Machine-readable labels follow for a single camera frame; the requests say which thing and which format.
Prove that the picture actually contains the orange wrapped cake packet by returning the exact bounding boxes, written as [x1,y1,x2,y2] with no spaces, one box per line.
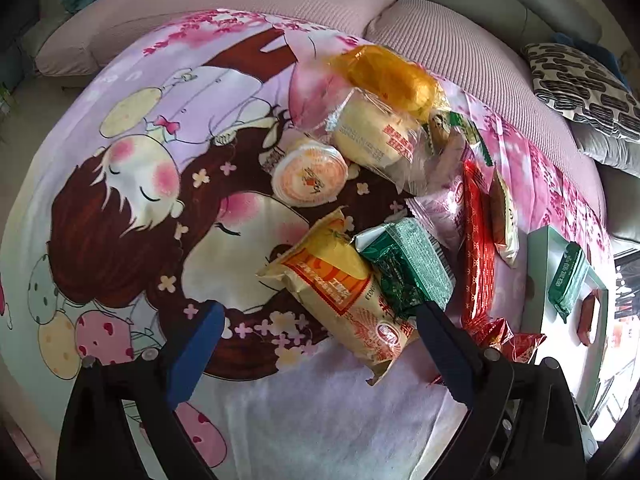
[327,44,451,123]

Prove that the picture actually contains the green-edged cookie packet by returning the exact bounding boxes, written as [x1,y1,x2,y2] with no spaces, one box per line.
[427,110,496,168]

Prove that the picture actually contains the yellow snack packet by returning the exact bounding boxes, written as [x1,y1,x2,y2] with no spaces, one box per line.
[256,207,421,386]

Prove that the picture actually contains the grey pillow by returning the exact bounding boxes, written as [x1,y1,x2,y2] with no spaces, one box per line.
[570,125,640,178]

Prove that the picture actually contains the orange jelly cup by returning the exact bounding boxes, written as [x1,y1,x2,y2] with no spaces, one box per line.
[260,132,351,206]

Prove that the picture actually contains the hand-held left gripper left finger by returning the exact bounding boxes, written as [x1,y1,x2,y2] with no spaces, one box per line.
[56,301,226,480]

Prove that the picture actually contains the green textured snack packet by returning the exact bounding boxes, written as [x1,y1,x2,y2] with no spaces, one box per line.
[355,217,456,318]

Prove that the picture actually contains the pink cake roll packet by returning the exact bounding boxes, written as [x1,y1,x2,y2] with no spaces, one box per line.
[405,175,471,256]

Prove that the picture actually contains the dark green snack packet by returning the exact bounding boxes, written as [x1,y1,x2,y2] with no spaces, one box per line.
[547,241,591,323]

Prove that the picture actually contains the printed cartoon blanket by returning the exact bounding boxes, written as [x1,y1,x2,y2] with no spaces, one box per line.
[0,7,618,480]

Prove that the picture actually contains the pink sofa seat cushion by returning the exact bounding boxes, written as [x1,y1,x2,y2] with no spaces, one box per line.
[365,0,603,201]
[35,0,398,78]

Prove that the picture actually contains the clear-wrapped white bun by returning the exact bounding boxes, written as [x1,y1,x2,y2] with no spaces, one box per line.
[300,87,436,196]

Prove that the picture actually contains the brown white-edged snack packet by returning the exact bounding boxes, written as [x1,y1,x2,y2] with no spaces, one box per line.
[487,167,521,267]

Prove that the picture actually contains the long red snack packet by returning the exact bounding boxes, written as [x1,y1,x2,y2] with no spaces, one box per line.
[457,157,498,328]

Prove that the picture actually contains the red sausage stick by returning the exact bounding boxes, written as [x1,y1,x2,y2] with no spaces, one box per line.
[580,290,603,346]

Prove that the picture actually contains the black and white patterned pillow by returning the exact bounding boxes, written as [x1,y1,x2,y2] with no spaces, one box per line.
[522,42,640,141]

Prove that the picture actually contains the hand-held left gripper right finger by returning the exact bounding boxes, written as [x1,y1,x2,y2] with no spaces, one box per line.
[414,301,598,480]

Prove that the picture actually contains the mint green storage box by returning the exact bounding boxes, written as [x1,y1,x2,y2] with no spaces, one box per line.
[522,225,613,411]

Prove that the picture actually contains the small red snack packet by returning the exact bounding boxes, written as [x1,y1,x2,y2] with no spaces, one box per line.
[500,332,548,366]
[465,317,513,351]

